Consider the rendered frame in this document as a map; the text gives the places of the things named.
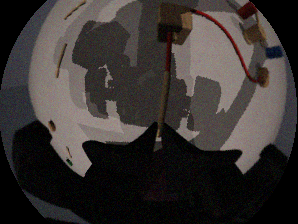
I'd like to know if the light brown wooden block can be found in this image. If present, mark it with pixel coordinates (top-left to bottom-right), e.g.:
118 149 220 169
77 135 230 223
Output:
156 2 193 45

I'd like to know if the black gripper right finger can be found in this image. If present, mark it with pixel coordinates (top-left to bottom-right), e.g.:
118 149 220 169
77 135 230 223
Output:
161 123 242 196

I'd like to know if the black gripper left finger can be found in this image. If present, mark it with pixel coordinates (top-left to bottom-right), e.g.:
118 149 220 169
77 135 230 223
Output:
82 121 158 193

